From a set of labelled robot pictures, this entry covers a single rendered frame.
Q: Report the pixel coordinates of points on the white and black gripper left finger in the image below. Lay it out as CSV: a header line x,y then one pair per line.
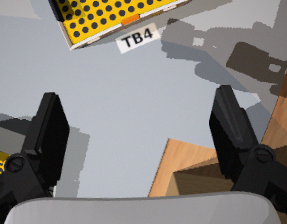
x,y
29,174

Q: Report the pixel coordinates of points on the grey bench mat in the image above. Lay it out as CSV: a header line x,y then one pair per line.
x,y
122,108

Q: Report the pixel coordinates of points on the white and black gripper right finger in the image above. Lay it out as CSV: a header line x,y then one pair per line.
x,y
241,156

